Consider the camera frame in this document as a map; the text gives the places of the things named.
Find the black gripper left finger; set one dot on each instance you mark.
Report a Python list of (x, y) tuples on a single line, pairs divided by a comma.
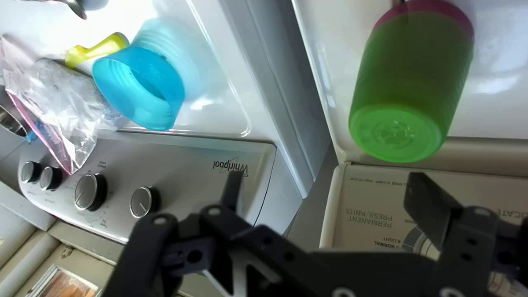
[(224, 212)]

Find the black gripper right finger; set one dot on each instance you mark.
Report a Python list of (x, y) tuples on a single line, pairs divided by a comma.
[(460, 233)]

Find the blue plastic bowl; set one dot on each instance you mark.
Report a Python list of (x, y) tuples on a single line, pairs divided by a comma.
[(148, 80)]

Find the green cup with pink rim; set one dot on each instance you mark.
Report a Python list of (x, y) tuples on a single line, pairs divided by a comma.
[(409, 81)]

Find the white Whirlpool dryer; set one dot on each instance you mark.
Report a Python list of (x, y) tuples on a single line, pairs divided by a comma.
[(254, 111)]

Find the white washing machine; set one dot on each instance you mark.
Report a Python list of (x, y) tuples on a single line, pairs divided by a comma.
[(369, 245)]

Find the clear plastic bag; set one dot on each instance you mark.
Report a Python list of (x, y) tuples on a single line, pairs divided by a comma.
[(61, 106)]

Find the yellow plastic spoon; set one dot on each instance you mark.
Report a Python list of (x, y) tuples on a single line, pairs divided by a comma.
[(77, 55)]

